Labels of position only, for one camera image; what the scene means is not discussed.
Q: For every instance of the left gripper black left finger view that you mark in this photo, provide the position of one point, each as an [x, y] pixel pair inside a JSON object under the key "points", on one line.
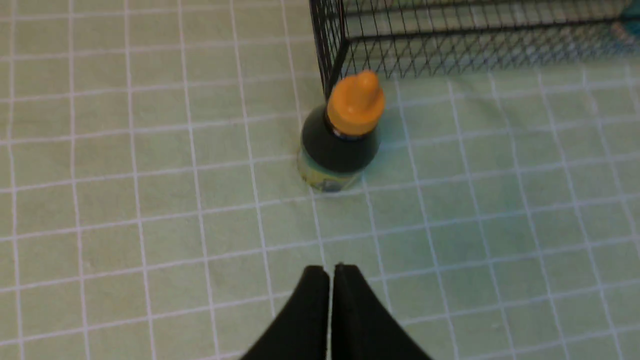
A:
{"points": [[299, 330]]}

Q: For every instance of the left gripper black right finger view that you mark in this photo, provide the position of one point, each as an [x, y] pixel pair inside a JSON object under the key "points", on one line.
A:
{"points": [[361, 327]]}

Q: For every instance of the dark sauce bottle orange cap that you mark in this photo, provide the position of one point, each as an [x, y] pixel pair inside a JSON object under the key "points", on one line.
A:
{"points": [[340, 139]]}

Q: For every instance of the small shaker bottle green cap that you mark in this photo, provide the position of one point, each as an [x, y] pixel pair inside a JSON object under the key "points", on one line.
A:
{"points": [[627, 27]]}

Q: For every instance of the green checkered tablecloth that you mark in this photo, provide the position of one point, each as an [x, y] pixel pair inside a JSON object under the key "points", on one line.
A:
{"points": [[152, 209]]}

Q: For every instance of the black wire mesh rack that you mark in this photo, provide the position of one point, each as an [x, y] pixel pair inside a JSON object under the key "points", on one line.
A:
{"points": [[413, 38]]}

